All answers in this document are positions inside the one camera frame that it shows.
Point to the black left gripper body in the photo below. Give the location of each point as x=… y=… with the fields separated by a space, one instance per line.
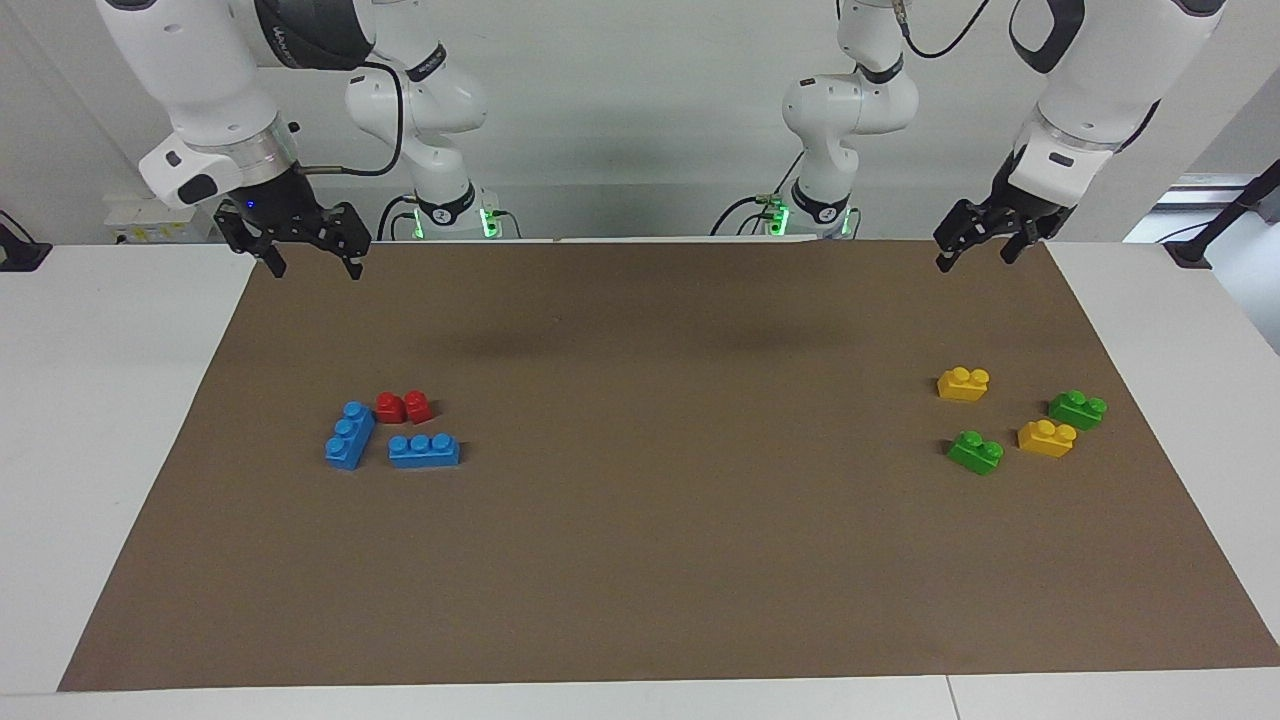
x=1020 y=212

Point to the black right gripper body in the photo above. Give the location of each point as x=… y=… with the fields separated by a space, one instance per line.
x=280 y=215

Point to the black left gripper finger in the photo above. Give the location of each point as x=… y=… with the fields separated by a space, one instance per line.
x=1025 y=240
x=965 y=225

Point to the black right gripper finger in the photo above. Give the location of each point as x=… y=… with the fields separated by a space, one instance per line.
x=355 y=235
x=255 y=245

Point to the green two-stud toy block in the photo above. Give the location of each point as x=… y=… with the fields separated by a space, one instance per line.
x=1076 y=410
x=975 y=455

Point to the blue three-stud toy block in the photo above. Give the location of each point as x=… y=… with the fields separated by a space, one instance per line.
x=424 y=452
x=348 y=440

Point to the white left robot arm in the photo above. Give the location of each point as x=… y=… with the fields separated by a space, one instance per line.
x=1120 y=60

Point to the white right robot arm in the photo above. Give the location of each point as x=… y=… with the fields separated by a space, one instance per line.
x=200 y=70

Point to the yellow two-stud toy block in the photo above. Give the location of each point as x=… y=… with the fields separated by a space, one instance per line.
x=1045 y=440
x=962 y=386

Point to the red two-stud toy block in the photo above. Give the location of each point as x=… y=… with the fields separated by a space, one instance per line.
x=405 y=408

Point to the white box with yellow label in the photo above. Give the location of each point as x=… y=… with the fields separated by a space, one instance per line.
x=130 y=220

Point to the black clamp with rod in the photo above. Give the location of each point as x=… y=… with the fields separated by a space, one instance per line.
x=1190 y=250

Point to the black table clamp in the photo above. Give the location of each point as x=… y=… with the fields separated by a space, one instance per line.
x=20 y=255

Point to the brown paper table mat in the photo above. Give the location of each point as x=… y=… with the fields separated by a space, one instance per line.
x=640 y=560

